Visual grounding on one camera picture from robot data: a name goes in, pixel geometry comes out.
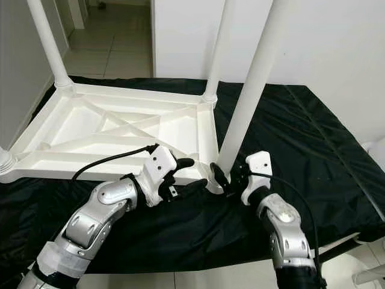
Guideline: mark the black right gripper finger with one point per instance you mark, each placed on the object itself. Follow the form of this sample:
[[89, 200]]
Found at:
[[218, 174]]

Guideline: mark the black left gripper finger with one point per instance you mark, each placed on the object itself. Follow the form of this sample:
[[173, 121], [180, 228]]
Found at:
[[185, 162], [195, 185]]

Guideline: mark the white plastic table leg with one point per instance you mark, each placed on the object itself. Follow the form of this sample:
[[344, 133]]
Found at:
[[6, 162], [47, 42], [218, 48], [255, 84]]

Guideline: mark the white plastic children table top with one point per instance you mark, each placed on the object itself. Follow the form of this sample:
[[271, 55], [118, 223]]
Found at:
[[72, 123]]

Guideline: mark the black fabric table cover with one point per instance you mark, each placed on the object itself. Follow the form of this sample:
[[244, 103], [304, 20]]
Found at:
[[325, 156]]

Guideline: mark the black metal table leg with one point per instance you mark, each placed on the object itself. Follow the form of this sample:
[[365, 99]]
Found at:
[[340, 248]]

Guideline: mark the white domed appliance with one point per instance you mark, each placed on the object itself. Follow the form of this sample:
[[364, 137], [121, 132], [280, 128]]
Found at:
[[376, 149]]

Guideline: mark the white standing fan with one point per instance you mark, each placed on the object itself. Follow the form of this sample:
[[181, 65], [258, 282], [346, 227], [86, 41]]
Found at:
[[372, 276]]

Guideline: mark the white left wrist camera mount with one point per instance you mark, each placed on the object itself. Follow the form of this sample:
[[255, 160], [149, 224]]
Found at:
[[159, 162]]

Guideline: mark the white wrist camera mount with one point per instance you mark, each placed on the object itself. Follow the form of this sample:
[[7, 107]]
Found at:
[[260, 162], [159, 162]]

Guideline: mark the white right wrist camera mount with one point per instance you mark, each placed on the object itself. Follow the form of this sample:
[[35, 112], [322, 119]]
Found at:
[[260, 162]]

